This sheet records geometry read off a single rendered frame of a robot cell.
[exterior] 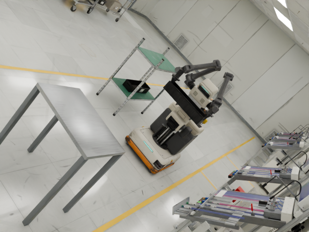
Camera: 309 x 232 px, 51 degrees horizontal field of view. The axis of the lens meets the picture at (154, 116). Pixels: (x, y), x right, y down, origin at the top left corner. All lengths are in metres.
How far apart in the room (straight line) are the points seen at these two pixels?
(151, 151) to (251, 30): 8.42
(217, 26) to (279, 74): 2.72
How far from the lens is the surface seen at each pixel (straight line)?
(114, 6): 9.07
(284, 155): 9.13
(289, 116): 11.58
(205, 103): 3.96
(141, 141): 4.24
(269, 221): 2.92
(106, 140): 2.49
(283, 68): 11.64
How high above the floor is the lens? 1.99
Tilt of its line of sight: 20 degrees down
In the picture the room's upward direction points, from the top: 44 degrees clockwise
